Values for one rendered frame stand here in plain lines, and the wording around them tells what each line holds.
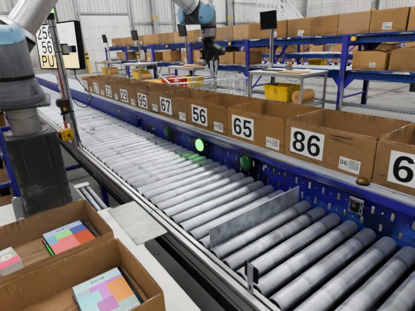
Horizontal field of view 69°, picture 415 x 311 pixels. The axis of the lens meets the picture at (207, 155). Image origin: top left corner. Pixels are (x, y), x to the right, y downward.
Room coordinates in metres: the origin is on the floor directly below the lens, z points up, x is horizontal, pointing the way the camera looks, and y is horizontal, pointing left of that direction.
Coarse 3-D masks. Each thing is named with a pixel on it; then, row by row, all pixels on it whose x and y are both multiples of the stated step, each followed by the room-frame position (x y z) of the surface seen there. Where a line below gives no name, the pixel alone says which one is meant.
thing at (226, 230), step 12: (288, 192) 1.07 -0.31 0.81; (264, 204) 0.99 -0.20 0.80; (276, 204) 1.03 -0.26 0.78; (288, 204) 1.07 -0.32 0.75; (240, 216) 0.92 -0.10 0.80; (252, 216) 0.95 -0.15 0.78; (264, 216) 0.99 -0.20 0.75; (216, 228) 0.85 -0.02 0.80; (228, 228) 0.88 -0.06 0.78; (240, 228) 0.92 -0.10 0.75; (216, 240) 0.85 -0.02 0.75
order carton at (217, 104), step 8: (200, 96) 1.97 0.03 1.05; (208, 96) 2.01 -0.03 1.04; (216, 96) 2.05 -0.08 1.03; (224, 96) 2.06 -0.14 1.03; (232, 96) 1.99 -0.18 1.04; (240, 96) 1.93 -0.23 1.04; (200, 104) 1.79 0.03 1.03; (208, 104) 1.73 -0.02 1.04; (216, 104) 2.05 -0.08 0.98; (224, 104) 2.06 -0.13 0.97; (232, 104) 1.99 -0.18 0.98; (208, 112) 1.73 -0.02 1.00; (216, 112) 1.67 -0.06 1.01; (224, 112) 1.61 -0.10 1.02; (208, 120) 1.73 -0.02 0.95; (216, 120) 1.67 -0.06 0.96; (224, 120) 1.61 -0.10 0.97; (208, 128) 1.74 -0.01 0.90; (224, 128) 1.62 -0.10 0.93
